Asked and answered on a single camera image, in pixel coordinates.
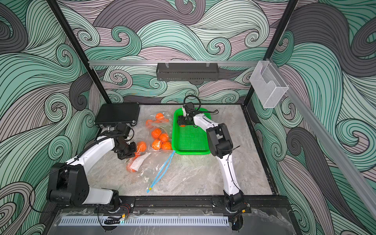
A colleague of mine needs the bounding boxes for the blue-zip clear bag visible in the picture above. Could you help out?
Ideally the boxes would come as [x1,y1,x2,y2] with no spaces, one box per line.
[126,125,175,193]

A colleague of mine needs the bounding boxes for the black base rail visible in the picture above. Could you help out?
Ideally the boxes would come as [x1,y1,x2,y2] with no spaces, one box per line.
[58,195,291,214]

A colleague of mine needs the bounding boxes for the black case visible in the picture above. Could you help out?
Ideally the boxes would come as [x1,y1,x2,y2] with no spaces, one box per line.
[95,103,140,127]

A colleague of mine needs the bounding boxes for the clear acrylic wall holder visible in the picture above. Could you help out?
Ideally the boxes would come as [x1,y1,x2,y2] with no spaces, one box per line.
[250,60,288,109]

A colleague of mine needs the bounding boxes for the black wall tray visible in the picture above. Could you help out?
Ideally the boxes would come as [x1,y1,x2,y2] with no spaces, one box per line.
[156,63,219,82]

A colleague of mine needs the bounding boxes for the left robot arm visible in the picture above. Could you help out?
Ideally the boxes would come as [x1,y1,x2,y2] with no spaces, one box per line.
[46,123,137,211]

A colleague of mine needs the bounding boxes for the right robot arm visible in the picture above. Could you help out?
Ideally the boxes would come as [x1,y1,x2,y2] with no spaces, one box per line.
[177,95,246,213]

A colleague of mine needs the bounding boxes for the white slotted cable duct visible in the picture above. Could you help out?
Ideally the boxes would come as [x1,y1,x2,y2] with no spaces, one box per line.
[58,216,230,227]

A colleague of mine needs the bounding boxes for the oranges in blue-zip bag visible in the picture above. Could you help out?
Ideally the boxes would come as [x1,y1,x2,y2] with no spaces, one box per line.
[126,128,172,173]

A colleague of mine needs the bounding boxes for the green plastic basket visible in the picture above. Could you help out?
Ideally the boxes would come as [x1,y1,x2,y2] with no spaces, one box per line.
[171,108,210,155]

